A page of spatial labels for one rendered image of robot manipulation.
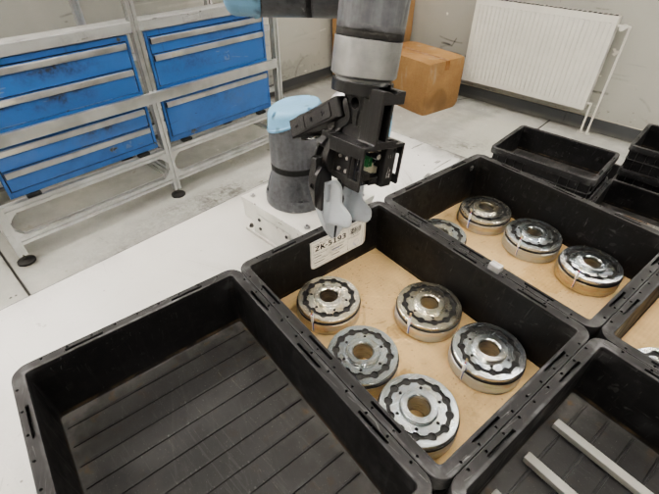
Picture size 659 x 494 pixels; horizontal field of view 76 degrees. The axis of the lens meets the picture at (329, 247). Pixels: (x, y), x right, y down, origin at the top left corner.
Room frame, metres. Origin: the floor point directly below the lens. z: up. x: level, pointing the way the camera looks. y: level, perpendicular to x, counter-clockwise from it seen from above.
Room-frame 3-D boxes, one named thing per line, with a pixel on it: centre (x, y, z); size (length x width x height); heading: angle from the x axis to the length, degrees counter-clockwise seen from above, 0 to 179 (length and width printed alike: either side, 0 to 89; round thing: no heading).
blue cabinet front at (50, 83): (1.85, 1.18, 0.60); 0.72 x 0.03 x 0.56; 136
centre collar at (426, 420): (0.28, -0.11, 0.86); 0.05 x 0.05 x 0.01
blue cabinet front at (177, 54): (2.43, 0.63, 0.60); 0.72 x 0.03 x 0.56; 136
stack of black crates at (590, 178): (1.53, -0.89, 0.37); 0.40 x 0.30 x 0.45; 46
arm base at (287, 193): (0.87, 0.08, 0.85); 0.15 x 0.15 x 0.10
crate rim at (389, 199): (0.60, -0.33, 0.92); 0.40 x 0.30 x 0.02; 38
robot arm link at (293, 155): (0.87, 0.07, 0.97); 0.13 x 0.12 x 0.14; 89
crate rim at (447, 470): (0.41, -0.10, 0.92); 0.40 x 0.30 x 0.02; 38
